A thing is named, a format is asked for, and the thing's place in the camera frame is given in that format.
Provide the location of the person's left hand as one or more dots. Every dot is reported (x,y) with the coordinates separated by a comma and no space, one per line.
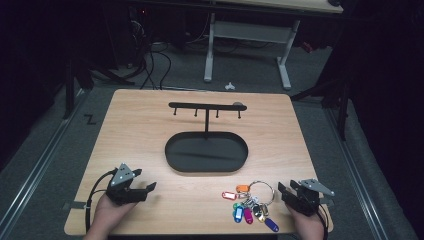
(108,215)

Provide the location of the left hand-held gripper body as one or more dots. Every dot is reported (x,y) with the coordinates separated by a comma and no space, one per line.
(125,195)

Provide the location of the black metal stand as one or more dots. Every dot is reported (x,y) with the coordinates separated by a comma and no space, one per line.
(69,93)
(342,110)

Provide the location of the black key rack with tray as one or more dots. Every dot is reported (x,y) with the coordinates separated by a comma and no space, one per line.
(206,153)

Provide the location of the white desk with metal legs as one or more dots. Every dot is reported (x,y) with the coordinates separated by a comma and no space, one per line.
(253,33)

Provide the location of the grey tape strip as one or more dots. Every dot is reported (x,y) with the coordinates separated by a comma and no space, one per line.
(328,202)
(75,205)

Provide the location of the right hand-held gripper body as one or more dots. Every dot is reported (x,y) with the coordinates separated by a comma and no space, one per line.
(305,201)

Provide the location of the person's right hand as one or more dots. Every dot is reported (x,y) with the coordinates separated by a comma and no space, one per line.
(310,226)

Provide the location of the small white floor object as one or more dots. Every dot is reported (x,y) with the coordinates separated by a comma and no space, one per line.
(229,87)

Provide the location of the metal floor rail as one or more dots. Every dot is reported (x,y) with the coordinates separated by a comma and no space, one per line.
(356,173)
(36,166)

